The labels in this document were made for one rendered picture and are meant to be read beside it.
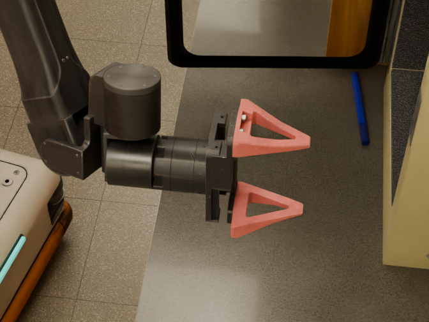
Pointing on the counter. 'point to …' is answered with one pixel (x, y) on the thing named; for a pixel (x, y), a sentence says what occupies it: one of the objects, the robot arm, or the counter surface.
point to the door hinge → (391, 32)
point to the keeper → (415, 116)
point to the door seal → (274, 61)
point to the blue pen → (360, 108)
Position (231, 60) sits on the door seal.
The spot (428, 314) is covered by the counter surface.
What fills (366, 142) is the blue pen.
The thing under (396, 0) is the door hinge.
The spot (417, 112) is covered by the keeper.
